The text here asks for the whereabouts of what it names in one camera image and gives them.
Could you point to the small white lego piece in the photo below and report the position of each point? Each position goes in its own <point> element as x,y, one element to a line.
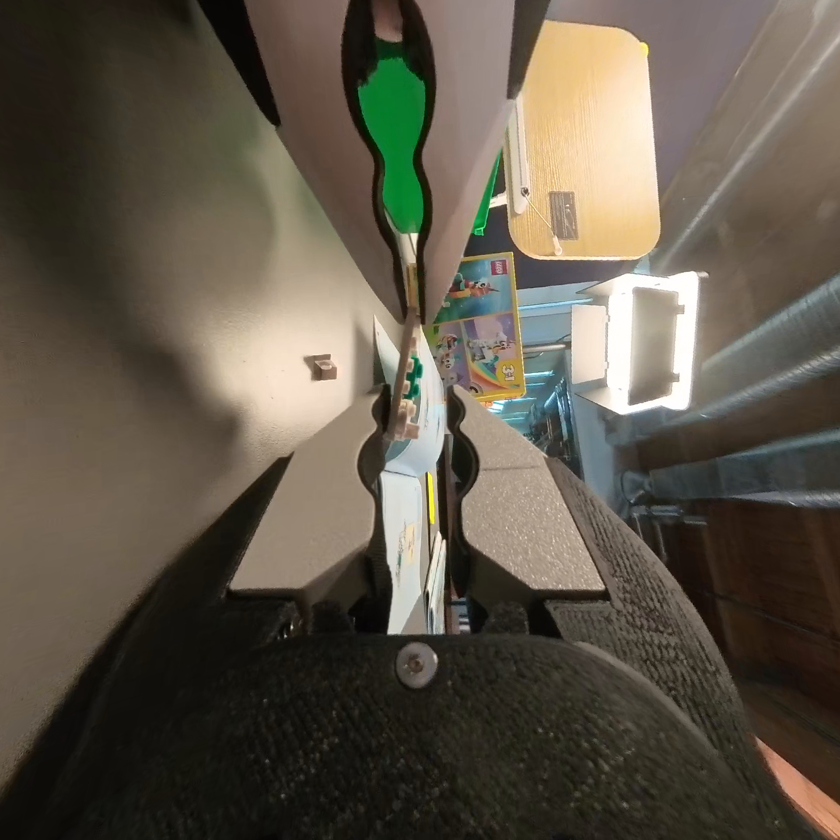
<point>323,371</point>

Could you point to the light wooden side table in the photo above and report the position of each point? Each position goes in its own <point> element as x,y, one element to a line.
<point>590,131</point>

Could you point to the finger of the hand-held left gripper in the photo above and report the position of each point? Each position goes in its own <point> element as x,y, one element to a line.
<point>308,79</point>
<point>472,98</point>

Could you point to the person's left hand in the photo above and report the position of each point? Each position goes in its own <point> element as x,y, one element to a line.
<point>388,16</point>

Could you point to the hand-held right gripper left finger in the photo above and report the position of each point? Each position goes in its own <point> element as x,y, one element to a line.
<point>308,525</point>

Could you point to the green plastic bin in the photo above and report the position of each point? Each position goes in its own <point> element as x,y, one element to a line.
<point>394,131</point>

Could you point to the yellow sticky note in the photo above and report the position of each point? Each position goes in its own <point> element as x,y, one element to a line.
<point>431,499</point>

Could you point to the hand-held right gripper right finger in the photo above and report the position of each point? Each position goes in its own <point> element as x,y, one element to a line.
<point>525,525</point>

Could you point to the silver air duct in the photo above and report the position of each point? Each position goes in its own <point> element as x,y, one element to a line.
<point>774,354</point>
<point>754,466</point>

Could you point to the lego instruction booklet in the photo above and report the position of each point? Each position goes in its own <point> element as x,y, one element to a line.
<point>403,525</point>

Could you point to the white and green lego assembly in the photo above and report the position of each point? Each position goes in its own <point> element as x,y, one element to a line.
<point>401,387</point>

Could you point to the colourful lego set box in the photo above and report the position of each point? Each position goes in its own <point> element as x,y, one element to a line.
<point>485,328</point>

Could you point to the white ceiling light panel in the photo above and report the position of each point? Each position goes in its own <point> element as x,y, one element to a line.
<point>620,367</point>

